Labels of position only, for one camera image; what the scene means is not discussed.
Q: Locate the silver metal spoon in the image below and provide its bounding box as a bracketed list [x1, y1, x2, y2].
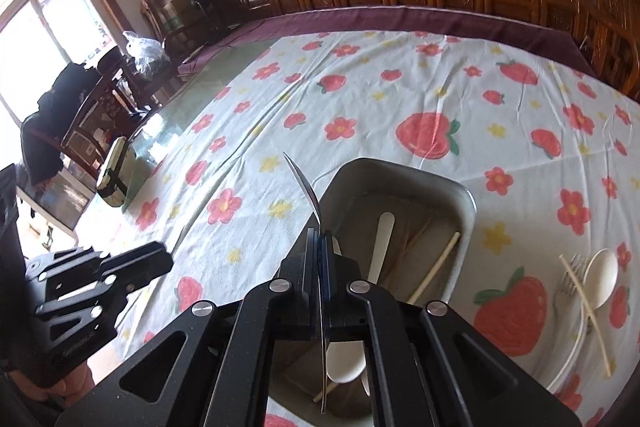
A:
[282, 152, 331, 410]

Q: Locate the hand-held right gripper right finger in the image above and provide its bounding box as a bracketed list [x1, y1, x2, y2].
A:
[320, 232, 583, 427]

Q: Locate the wooden cabinet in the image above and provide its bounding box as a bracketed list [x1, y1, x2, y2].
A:
[140, 0, 221, 52]

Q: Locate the dark wooden chair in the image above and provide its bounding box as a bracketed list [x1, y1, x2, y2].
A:
[60, 52, 166, 168]

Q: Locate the person's left hand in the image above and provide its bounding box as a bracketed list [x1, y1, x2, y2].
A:
[42, 364, 96, 410]

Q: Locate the white plastic spoon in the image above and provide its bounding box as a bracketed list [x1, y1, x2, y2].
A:
[542, 248, 620, 395]

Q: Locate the clear plastic bag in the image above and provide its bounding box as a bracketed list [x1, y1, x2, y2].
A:
[122, 31, 168, 80]

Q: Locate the rectangular metal tray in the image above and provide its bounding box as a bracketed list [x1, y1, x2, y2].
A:
[265, 158, 478, 427]

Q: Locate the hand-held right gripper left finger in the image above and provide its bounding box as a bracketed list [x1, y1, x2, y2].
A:
[52, 227, 323, 427]

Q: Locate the black desk fan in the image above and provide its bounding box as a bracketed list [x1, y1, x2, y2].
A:
[187, 0, 223, 42]

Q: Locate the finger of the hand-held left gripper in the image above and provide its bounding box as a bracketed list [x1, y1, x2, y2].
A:
[34, 279, 131, 333]
[25, 242, 175, 295]

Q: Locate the tan chopstick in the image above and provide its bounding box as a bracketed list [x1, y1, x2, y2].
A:
[406, 232, 461, 304]
[312, 379, 337, 404]

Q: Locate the cream plastic spoon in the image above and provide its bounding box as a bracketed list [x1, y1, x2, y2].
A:
[325, 212, 397, 384]

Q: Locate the black bag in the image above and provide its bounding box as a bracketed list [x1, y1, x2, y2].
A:
[20, 62, 101, 188]

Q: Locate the metal box with black band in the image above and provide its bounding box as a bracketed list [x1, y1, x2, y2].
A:
[96, 136, 132, 208]

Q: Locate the silver metal fork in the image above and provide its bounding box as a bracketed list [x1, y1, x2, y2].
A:
[552, 254, 592, 333]

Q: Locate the purple sofa cushion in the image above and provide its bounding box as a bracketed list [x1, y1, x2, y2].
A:
[177, 7, 598, 78]

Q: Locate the wooden framed glass door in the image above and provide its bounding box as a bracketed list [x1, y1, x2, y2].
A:
[0, 0, 132, 122]

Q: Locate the floral strawberry tablecloth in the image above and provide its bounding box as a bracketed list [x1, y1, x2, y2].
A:
[107, 29, 640, 427]

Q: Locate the cream chopstick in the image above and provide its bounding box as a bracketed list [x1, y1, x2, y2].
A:
[558, 254, 613, 378]

